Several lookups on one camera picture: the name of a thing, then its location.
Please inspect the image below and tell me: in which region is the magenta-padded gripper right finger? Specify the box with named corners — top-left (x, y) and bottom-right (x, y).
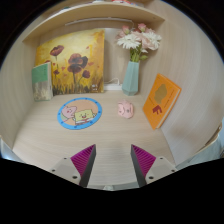
top-left (130, 143), bottom-right (178, 188)

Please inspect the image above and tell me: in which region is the pink computer mouse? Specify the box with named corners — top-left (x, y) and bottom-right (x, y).
top-left (116, 99), bottom-right (135, 120)

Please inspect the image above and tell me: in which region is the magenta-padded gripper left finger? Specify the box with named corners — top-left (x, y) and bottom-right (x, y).
top-left (49, 143), bottom-right (97, 188)

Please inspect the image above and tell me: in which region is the white light bar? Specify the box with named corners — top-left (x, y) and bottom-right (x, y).
top-left (64, 17), bottom-right (134, 27)

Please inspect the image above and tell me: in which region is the wooden wall shelf unit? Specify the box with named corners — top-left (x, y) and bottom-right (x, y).
top-left (22, 1), bottom-right (166, 44)

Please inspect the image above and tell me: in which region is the green and beige book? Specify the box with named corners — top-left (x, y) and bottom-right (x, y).
top-left (31, 61), bottom-right (54, 102)

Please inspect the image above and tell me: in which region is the round blue-rimmed cartoon mouse pad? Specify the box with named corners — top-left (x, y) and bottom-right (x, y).
top-left (56, 97), bottom-right (103, 131)

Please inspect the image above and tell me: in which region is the pink and white flower bouquet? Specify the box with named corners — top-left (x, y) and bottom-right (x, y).
top-left (115, 22), bottom-right (163, 63)

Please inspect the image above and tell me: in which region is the orange book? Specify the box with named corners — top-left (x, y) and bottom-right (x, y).
top-left (142, 73), bottom-right (183, 130)

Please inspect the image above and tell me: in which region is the teal faceted vase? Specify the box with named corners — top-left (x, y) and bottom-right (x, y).
top-left (121, 60), bottom-right (140, 97)

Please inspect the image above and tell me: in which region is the yellow poppy flower painting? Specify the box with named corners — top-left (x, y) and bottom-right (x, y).
top-left (34, 28), bottom-right (106, 97)

